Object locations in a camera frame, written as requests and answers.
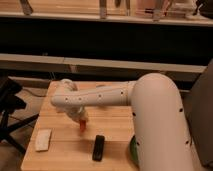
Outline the dark cabinet on right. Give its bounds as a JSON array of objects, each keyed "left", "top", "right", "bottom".
[{"left": 183, "top": 59, "right": 213, "bottom": 169}]

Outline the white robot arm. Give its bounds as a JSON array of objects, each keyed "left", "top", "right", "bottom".
[{"left": 51, "top": 73, "right": 194, "bottom": 171}]

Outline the black remote control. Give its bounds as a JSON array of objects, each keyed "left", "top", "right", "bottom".
[{"left": 92, "top": 135, "right": 105, "bottom": 161}]

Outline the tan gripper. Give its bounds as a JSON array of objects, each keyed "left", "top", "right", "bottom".
[{"left": 68, "top": 107, "right": 88, "bottom": 123}]

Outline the green patterned plate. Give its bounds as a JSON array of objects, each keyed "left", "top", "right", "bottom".
[{"left": 129, "top": 136, "right": 138, "bottom": 166}]

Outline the white sponge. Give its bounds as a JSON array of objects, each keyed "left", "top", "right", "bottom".
[{"left": 35, "top": 129, "right": 52, "bottom": 152}]

